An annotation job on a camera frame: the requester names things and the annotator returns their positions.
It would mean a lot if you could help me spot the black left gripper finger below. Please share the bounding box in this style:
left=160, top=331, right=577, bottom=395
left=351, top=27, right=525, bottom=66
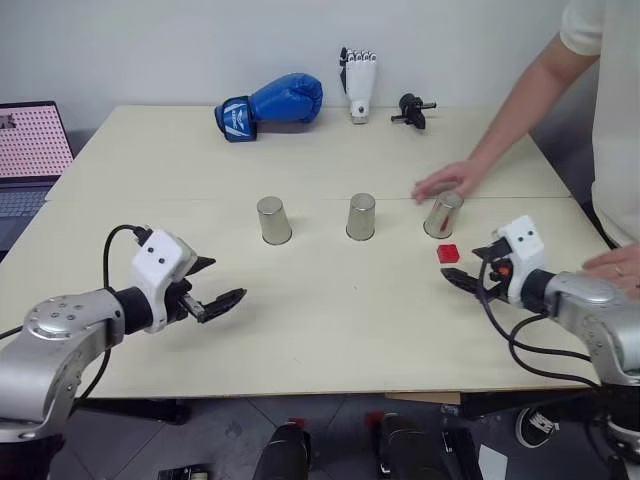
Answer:
left=199, top=287, right=249, bottom=323
left=185, top=256, right=218, bottom=279

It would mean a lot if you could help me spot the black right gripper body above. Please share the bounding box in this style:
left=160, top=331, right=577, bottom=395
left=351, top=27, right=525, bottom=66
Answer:
left=485, top=254, right=516, bottom=303

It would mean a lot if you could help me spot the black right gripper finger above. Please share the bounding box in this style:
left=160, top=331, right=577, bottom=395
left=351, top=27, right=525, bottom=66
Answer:
left=472, top=238, right=512, bottom=261
left=440, top=267, right=504, bottom=302

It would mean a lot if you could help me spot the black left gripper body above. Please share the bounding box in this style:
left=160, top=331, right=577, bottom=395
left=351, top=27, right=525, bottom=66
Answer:
left=163, top=278, right=208, bottom=324

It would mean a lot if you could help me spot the silver metal cup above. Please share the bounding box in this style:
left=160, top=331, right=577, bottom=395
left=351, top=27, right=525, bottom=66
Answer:
left=422, top=190, right=466, bottom=239
left=345, top=192, right=378, bottom=242
left=256, top=195, right=294, bottom=246

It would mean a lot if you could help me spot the person's right hand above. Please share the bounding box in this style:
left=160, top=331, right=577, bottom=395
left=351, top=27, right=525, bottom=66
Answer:
left=410, top=159, right=483, bottom=204

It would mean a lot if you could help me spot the person's left hand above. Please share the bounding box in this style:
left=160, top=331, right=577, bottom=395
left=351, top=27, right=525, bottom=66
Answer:
left=581, top=241, right=640, bottom=301

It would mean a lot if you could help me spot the black and white sneaker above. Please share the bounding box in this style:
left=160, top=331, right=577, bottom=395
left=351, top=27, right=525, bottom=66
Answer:
left=514, top=406, right=562, bottom=448

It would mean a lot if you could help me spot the small black gripper module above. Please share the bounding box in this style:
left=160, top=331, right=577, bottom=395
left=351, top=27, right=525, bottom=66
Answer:
left=390, top=91, right=438, bottom=133

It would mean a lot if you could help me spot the dark rounded shape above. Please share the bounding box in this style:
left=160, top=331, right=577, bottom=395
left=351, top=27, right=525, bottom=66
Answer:
left=373, top=413, right=447, bottom=480
left=251, top=421, right=312, bottom=480

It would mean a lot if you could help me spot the person in white shirt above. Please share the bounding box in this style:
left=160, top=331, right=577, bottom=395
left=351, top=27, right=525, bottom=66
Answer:
left=559, top=0, right=640, bottom=247

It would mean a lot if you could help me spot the blue boxing glove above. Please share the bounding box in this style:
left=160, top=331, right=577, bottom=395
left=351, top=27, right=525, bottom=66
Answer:
left=214, top=72, right=325, bottom=144

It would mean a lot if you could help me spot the white paper sheet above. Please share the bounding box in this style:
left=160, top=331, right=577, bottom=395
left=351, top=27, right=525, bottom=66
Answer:
left=476, top=443, right=509, bottom=480

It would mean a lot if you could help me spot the grey laptop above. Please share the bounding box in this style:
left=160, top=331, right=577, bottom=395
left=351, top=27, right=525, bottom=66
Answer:
left=0, top=100, right=76, bottom=261

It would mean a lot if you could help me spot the white robotic hand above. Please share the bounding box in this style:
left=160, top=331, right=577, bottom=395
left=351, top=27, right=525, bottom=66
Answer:
left=338, top=46, right=379, bottom=125

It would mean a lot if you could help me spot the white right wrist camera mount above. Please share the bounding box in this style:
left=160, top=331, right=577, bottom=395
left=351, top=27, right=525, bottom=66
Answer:
left=492, top=215, right=547, bottom=307

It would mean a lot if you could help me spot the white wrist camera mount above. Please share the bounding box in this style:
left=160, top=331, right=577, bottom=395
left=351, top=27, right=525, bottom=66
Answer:
left=492, top=215, right=547, bottom=307
left=128, top=228, right=199, bottom=335

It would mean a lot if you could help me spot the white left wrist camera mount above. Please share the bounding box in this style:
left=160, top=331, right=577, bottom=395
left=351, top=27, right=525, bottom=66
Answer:
left=128, top=228, right=199, bottom=335

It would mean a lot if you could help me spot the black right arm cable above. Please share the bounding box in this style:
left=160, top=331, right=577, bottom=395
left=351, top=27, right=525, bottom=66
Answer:
left=478, top=257, right=601, bottom=389

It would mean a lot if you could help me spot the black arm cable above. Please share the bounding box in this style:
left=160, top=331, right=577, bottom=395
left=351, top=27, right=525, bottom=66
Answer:
left=478, top=257, right=601, bottom=389
left=74, top=224, right=154, bottom=401

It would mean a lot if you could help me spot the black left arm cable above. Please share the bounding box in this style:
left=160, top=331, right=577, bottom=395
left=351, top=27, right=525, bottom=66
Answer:
left=74, top=224, right=154, bottom=401

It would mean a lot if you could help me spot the black table frame bar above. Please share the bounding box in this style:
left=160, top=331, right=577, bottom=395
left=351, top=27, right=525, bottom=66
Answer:
left=73, top=398, right=192, bottom=427

